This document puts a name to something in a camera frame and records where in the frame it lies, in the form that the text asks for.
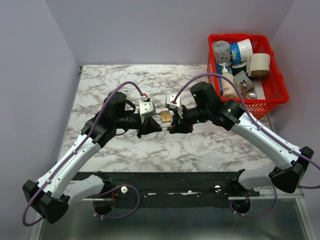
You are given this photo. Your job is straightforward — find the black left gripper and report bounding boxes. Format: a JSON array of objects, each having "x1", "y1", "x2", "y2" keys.
[{"x1": 115, "y1": 113, "x2": 164, "y2": 139}]

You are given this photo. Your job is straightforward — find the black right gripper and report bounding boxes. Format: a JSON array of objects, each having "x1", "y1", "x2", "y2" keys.
[{"x1": 168, "y1": 103, "x2": 210, "y2": 135}]

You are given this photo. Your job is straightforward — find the large brass padlock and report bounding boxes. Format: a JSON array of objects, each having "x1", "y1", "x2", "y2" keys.
[{"x1": 160, "y1": 110, "x2": 172, "y2": 123}]

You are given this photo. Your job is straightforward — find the small brass long-shackle padlock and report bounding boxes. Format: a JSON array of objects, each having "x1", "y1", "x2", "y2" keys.
[{"x1": 161, "y1": 125, "x2": 172, "y2": 131}]

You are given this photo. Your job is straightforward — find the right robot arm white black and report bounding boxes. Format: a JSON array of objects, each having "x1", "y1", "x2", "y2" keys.
[{"x1": 166, "y1": 81, "x2": 314, "y2": 196}]

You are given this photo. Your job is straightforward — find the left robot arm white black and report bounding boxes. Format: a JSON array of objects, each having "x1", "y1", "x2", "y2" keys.
[{"x1": 22, "y1": 91, "x2": 162, "y2": 224}]

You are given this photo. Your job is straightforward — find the lotion pump bottle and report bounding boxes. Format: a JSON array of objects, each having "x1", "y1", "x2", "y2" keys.
[{"x1": 219, "y1": 63, "x2": 237, "y2": 99}]

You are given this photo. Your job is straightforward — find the printed grey cup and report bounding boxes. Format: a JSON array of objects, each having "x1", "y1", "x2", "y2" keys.
[{"x1": 233, "y1": 70, "x2": 254, "y2": 96}]

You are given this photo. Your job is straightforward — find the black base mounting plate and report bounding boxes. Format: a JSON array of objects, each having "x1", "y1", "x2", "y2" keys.
[{"x1": 72, "y1": 171, "x2": 261, "y2": 210}]

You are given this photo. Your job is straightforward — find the blue white paper cup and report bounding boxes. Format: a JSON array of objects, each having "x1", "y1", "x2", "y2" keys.
[{"x1": 230, "y1": 38, "x2": 253, "y2": 64}]

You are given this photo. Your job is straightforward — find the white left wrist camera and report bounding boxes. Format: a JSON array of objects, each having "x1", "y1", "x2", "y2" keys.
[{"x1": 139, "y1": 101, "x2": 157, "y2": 119}]

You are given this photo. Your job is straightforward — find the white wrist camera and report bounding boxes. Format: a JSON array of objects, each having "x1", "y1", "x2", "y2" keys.
[
  {"x1": 139, "y1": 101, "x2": 157, "y2": 119},
  {"x1": 165, "y1": 94, "x2": 183, "y2": 119}
]

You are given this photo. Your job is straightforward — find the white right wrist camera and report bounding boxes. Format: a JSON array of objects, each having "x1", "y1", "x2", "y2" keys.
[{"x1": 165, "y1": 94, "x2": 183, "y2": 119}]

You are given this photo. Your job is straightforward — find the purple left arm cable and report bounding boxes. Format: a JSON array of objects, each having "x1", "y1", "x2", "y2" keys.
[{"x1": 22, "y1": 81, "x2": 149, "y2": 227}]

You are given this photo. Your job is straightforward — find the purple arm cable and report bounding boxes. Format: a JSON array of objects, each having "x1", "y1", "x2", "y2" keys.
[
  {"x1": 172, "y1": 72, "x2": 320, "y2": 189},
  {"x1": 22, "y1": 81, "x2": 149, "y2": 227}
]

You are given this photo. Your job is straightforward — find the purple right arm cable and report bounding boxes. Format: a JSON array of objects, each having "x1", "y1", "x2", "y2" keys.
[{"x1": 172, "y1": 72, "x2": 320, "y2": 189}]

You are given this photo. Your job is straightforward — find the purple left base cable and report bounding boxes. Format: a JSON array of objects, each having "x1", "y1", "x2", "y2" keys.
[{"x1": 93, "y1": 184, "x2": 140, "y2": 220}]

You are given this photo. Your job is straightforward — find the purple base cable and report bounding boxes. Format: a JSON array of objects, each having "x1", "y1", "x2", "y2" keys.
[
  {"x1": 230, "y1": 186, "x2": 278, "y2": 218},
  {"x1": 93, "y1": 184, "x2": 140, "y2": 220}
]

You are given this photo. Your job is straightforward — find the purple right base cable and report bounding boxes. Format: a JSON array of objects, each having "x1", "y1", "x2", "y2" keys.
[{"x1": 230, "y1": 186, "x2": 278, "y2": 218}]

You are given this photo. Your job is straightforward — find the aluminium rail frame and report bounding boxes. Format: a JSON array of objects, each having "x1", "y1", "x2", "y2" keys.
[{"x1": 29, "y1": 193, "x2": 316, "y2": 240}]

